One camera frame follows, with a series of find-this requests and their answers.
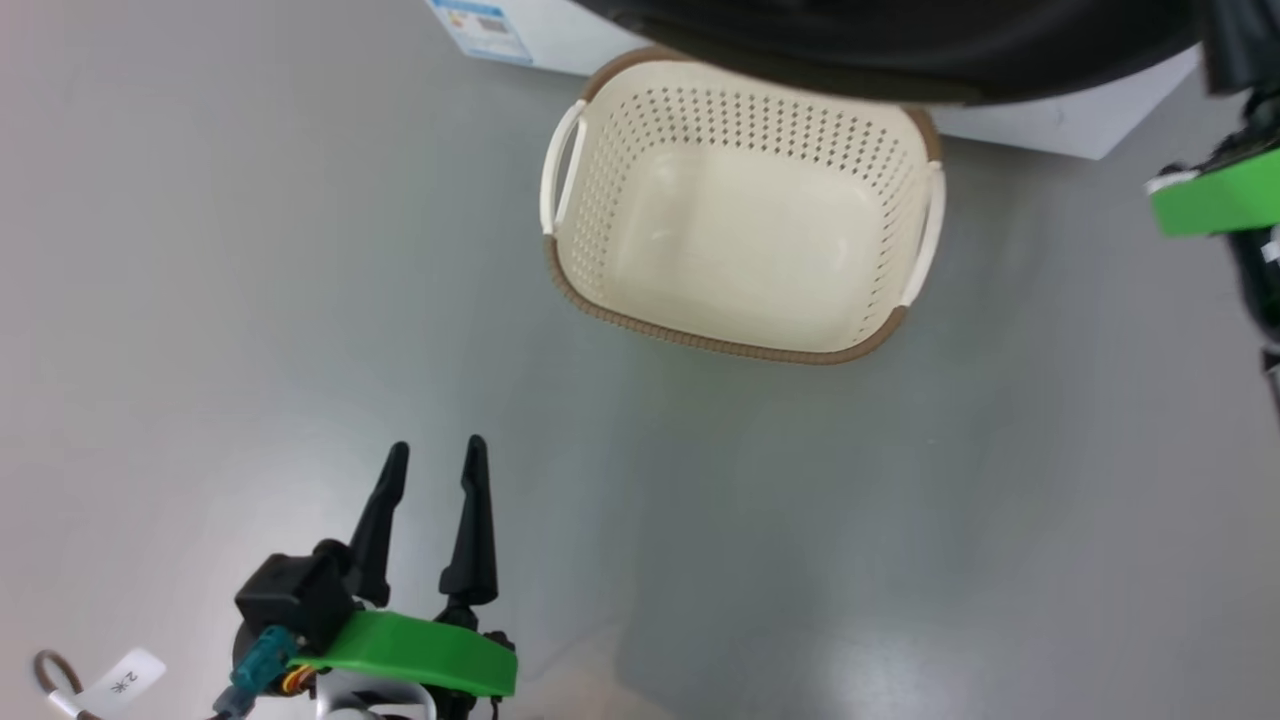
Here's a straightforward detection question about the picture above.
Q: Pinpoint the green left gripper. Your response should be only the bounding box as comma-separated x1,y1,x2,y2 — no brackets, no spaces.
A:
288,435,519,720

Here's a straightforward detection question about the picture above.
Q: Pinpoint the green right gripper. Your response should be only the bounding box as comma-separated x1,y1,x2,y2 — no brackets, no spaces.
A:
1146,88,1280,338

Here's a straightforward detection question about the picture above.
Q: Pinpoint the dark round washing machine door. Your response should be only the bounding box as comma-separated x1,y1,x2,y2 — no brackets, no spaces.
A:
570,0,1206,107

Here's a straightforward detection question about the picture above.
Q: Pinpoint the white front-load washing machine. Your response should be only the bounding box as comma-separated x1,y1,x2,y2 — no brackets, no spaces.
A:
425,0,1201,161

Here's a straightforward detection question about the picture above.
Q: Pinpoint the cream perforated laundry basket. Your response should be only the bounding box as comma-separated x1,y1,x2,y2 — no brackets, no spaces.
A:
540,47,946,366

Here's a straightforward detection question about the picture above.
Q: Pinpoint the blue white energy label sticker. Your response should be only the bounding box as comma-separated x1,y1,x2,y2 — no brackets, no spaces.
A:
428,0,534,67

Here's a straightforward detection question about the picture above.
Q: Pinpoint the teal camera cable connector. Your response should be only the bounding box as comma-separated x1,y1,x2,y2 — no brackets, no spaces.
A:
215,627,298,719

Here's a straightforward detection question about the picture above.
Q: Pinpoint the cable with white tag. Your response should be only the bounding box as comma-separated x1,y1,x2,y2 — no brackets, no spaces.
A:
33,647,167,720

